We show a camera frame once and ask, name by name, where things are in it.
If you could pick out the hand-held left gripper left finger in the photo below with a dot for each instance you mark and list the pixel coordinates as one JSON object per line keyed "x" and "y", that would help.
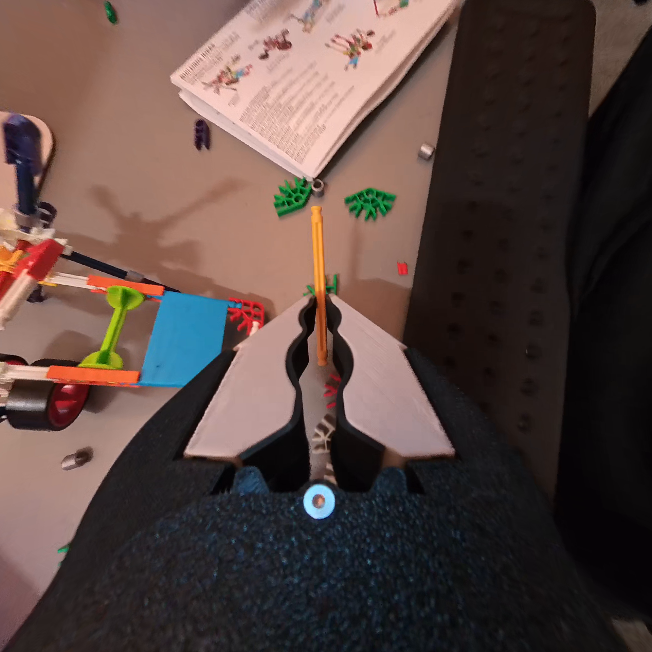
{"x": 249, "y": 402}

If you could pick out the yellow plastic rod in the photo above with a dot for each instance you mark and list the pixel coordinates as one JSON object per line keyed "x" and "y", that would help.
{"x": 318, "y": 244}

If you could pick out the toy instruction booklet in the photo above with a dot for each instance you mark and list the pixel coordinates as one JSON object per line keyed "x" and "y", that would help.
{"x": 316, "y": 91}

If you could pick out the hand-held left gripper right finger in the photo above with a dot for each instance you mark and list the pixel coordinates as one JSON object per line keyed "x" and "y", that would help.
{"x": 397, "y": 402}

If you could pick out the black perforated pad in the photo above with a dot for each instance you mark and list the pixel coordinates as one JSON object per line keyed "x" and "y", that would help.
{"x": 509, "y": 203}

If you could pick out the pale grey snowflake connector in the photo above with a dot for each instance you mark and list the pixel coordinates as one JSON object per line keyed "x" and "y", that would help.
{"x": 323, "y": 433}

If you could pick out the colourful construction toy plane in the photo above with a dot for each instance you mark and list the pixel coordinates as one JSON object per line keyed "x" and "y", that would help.
{"x": 183, "y": 336}

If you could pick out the short green rod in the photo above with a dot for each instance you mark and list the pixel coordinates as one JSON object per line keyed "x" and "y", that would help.
{"x": 109, "y": 11}

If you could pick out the wooden and white book stand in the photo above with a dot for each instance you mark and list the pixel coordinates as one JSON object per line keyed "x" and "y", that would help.
{"x": 47, "y": 142}

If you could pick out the purple plastic clip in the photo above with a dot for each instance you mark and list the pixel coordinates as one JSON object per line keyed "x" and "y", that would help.
{"x": 202, "y": 133}

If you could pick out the red fan connector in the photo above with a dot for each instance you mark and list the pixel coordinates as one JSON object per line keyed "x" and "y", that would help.
{"x": 332, "y": 389}

